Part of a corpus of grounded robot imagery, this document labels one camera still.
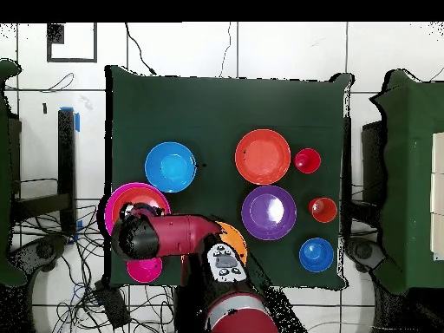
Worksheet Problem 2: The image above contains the orange-red plastic bowl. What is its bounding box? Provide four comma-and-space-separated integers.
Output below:
111, 186, 169, 226
234, 128, 292, 186

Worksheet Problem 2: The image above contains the light blue plastic bowl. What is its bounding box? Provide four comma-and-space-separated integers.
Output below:
144, 140, 198, 194

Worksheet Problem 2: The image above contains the large magenta plastic bowl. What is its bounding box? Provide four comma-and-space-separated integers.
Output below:
103, 181, 172, 237

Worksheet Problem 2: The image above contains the purple plastic bowl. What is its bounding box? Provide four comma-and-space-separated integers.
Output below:
240, 184, 298, 242

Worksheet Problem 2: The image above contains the orange plastic bowl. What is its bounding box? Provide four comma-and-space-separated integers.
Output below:
214, 220, 249, 266

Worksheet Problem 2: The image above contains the dark green table cloth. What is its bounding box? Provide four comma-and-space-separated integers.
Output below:
104, 64, 355, 290

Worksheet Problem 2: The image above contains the red plastic cup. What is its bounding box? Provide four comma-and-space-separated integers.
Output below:
293, 147, 323, 174

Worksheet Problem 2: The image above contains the orange plastic cup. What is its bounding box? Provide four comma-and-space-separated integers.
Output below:
308, 196, 338, 224

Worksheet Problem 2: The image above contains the small magenta plastic bowl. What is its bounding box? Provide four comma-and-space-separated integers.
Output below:
126, 256, 164, 284

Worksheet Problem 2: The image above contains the small dark blue bowl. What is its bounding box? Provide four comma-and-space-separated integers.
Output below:
298, 237, 335, 274

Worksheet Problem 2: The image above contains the black power adapter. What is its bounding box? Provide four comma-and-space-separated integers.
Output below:
95, 282, 132, 329

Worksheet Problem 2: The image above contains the neighbouring green cloth table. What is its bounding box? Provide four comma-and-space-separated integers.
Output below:
369, 69, 444, 296
0, 58, 23, 287

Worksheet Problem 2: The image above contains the white panel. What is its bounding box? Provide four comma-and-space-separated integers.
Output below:
429, 131, 444, 261

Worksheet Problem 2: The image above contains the black floor cable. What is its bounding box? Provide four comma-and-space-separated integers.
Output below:
124, 23, 160, 76

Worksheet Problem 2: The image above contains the black stand frame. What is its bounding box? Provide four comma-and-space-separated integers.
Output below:
10, 108, 78, 235

